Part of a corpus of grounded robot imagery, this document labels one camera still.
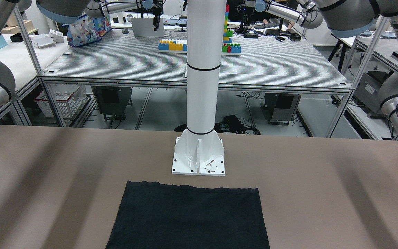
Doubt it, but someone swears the black t-shirt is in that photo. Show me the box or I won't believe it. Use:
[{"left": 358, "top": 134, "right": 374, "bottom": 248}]
[{"left": 106, "top": 181, "right": 270, "bottom": 249}]

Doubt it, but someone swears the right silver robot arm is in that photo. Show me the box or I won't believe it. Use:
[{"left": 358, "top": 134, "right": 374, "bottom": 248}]
[{"left": 0, "top": 0, "right": 143, "bottom": 111}]

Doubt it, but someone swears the white plastic basket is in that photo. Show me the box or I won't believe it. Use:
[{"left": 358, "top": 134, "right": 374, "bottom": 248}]
[{"left": 34, "top": 84, "right": 87, "bottom": 119}]

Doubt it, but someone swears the colourful toy brick set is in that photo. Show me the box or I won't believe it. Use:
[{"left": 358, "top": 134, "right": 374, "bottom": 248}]
[{"left": 158, "top": 4, "right": 242, "bottom": 56}]

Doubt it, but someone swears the colourful printed bag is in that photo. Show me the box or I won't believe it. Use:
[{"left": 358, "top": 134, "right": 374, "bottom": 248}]
[{"left": 67, "top": 15, "right": 112, "bottom": 47}]

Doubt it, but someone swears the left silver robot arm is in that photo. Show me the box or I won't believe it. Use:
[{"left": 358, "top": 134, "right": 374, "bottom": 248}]
[{"left": 244, "top": 0, "right": 398, "bottom": 134}]

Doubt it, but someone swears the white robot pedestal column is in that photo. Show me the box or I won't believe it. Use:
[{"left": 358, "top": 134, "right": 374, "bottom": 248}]
[{"left": 172, "top": 0, "right": 226, "bottom": 176}]

